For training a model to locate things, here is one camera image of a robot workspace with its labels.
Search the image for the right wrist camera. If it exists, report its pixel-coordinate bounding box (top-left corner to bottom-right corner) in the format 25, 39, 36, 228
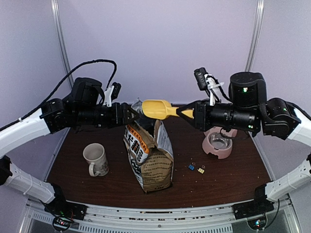
194, 67, 224, 106

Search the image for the steel bowl insert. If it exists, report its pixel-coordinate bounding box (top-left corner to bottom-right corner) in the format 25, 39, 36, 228
208, 133, 232, 150

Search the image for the blue binder clip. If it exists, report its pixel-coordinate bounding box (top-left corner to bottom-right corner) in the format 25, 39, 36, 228
188, 163, 195, 170

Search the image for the yellow plastic scoop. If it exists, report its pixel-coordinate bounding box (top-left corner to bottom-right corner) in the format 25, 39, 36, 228
142, 100, 179, 120

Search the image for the dog food bag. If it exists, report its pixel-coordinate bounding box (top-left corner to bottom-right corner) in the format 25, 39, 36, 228
123, 99, 174, 193

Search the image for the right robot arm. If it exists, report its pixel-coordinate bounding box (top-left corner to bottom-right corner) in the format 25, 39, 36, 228
176, 72, 311, 146

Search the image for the cream ceramic mug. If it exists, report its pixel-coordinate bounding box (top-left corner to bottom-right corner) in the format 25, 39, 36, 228
83, 143, 109, 177

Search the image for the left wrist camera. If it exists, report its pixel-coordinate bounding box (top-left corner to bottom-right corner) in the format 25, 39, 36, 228
104, 82, 121, 107

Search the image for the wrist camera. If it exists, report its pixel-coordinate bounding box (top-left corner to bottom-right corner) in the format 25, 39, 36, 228
104, 82, 121, 107
194, 67, 224, 106

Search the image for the yellow binder clip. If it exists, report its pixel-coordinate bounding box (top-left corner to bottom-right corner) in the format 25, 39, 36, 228
197, 165, 206, 174

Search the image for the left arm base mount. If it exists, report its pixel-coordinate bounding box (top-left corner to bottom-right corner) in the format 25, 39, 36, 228
42, 202, 87, 233

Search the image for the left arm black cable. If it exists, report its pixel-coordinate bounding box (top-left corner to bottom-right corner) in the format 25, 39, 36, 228
0, 58, 117, 132

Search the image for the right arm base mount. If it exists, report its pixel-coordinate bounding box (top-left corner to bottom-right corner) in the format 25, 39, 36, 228
232, 200, 274, 231

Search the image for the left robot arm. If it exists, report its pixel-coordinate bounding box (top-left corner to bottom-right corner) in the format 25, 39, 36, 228
0, 78, 139, 216

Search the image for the aluminium front rail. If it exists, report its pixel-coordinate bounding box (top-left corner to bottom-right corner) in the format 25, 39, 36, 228
24, 189, 296, 233

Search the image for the pink double pet bowl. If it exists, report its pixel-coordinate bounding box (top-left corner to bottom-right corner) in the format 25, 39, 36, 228
202, 127, 233, 159

